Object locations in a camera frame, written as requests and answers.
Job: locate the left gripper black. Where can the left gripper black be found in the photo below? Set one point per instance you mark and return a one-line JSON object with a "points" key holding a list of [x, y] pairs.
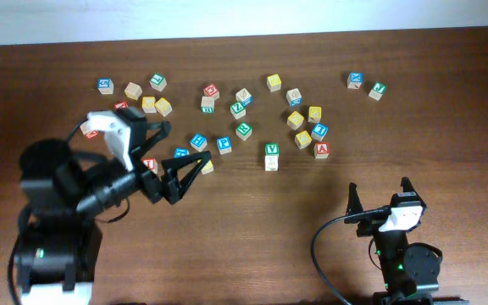
{"points": [[171, 188]]}

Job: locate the blue F block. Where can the blue F block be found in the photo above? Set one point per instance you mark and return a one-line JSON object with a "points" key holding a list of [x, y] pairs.
{"points": [[199, 142]]}

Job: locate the blue X block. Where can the blue X block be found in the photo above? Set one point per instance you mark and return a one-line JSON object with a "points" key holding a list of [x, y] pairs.
{"points": [[354, 80]]}

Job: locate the yellow block top centre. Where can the yellow block top centre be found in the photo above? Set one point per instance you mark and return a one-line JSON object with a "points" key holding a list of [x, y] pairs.
{"points": [[274, 83]]}

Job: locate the wood block red side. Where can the wood block red side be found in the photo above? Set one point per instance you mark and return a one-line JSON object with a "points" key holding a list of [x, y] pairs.
{"points": [[87, 131]]}

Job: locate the yellow block lower right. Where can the yellow block lower right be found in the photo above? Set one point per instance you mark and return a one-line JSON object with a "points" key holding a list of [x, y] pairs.
{"points": [[303, 139]]}

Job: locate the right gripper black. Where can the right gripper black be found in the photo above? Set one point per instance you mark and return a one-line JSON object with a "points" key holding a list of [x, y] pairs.
{"points": [[368, 226]]}

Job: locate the red K block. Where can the red K block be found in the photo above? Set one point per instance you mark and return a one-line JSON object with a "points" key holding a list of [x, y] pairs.
{"points": [[122, 104]]}

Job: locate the green L block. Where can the green L block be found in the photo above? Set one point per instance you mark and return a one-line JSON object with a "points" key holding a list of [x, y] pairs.
{"points": [[158, 82]]}

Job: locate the blue T block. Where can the blue T block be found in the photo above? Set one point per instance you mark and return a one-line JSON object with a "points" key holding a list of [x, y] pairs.
{"points": [[319, 131]]}

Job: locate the wood block blue front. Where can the wood block blue front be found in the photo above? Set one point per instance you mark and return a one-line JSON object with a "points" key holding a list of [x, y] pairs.
{"points": [[294, 97]]}

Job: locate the yellow block pair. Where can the yellow block pair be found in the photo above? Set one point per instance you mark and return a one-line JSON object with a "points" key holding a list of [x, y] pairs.
{"points": [[148, 105], [163, 106]]}

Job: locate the yellow block right pair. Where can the yellow block right pair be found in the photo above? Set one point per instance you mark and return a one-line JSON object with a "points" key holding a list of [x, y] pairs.
{"points": [[163, 106]]}

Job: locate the yellow block upper right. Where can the yellow block upper right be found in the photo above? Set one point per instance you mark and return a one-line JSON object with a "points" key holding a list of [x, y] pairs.
{"points": [[314, 114]]}

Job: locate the wood block green side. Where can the wood block green side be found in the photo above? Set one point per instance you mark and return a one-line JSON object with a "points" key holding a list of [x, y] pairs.
{"points": [[207, 105]]}

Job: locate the wood block blue side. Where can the wood block blue side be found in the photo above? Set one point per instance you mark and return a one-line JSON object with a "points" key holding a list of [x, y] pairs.
{"points": [[244, 97]]}

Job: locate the yellow block left pair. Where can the yellow block left pair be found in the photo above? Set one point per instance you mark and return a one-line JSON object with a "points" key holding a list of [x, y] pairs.
{"points": [[148, 105]]}

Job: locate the red I block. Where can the red I block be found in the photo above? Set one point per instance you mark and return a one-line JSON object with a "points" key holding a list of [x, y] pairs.
{"points": [[151, 164]]}

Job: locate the red A block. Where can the red A block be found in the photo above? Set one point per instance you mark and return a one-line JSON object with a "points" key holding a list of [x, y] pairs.
{"points": [[321, 150]]}

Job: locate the yellow C block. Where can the yellow C block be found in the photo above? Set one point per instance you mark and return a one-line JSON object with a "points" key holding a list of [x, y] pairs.
{"points": [[207, 168]]}

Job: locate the blue block far left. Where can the blue block far left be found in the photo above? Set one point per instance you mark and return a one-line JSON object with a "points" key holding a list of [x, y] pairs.
{"points": [[105, 86]]}

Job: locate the green R block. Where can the green R block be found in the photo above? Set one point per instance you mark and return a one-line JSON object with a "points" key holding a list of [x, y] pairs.
{"points": [[243, 131]]}

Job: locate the green Z block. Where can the green Z block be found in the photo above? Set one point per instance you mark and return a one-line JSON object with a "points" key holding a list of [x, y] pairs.
{"points": [[238, 110]]}

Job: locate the green V block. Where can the green V block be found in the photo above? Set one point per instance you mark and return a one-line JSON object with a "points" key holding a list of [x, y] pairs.
{"points": [[272, 153]]}

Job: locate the blue P block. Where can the blue P block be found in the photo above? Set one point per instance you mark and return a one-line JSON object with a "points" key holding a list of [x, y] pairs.
{"points": [[224, 145]]}

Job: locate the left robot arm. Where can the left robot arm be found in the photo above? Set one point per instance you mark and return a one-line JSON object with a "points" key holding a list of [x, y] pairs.
{"points": [[59, 240]]}

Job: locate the yellow block centre right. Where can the yellow block centre right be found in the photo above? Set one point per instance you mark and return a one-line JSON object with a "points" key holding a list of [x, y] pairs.
{"points": [[295, 120]]}

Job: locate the green J block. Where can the green J block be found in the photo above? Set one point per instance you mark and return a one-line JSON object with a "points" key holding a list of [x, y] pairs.
{"points": [[377, 91]]}

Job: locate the blue E block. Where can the blue E block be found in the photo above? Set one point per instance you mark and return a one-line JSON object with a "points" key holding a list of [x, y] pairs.
{"points": [[181, 152]]}

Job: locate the plain wooden block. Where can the plain wooden block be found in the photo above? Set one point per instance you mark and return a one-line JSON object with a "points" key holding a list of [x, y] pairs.
{"points": [[133, 91]]}

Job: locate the red G block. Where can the red G block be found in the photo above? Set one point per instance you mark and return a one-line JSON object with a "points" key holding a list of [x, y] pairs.
{"points": [[212, 91]]}

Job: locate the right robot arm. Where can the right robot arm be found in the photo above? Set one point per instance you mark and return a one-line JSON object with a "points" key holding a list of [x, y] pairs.
{"points": [[410, 271]]}

